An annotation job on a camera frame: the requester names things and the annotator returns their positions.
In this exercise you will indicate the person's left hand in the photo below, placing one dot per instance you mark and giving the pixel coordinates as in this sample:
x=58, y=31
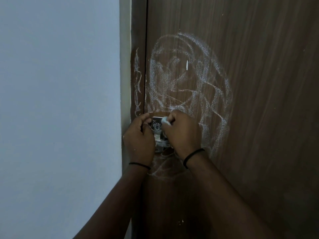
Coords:
x=138, y=141

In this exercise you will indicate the person's left forearm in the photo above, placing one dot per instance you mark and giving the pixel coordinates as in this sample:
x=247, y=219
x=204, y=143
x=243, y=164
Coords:
x=112, y=206

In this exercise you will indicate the person's left fingers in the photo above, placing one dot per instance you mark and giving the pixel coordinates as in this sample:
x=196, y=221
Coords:
x=145, y=119

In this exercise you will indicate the person's right forearm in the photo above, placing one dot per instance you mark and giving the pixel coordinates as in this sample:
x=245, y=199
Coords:
x=224, y=199

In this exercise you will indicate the person's right fingers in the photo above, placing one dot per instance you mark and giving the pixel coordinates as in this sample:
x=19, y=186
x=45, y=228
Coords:
x=174, y=116

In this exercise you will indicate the white cleaning cloth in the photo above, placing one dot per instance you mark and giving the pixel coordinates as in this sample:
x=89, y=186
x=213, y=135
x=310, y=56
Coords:
x=165, y=121

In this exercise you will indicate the black right wrist band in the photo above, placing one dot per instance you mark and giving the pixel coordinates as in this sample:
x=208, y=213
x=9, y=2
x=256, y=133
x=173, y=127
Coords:
x=193, y=156

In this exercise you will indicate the person's right hand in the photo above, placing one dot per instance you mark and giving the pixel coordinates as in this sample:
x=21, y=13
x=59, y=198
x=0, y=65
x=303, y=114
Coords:
x=183, y=136

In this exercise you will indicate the brown wooden door frame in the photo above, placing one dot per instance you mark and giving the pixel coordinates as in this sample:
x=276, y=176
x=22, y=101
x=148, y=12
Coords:
x=138, y=59

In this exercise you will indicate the brown wooden door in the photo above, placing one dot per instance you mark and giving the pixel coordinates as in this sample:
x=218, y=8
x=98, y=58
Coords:
x=249, y=97

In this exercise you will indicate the silver metal door lock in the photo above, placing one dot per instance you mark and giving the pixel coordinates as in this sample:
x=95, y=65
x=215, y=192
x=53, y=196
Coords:
x=158, y=134

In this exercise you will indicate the black wrist band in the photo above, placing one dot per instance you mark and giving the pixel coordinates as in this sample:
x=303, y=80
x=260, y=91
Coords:
x=193, y=156
x=139, y=165

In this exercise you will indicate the black left wrist band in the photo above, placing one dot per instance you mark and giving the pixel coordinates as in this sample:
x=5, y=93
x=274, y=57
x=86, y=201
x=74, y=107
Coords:
x=139, y=165

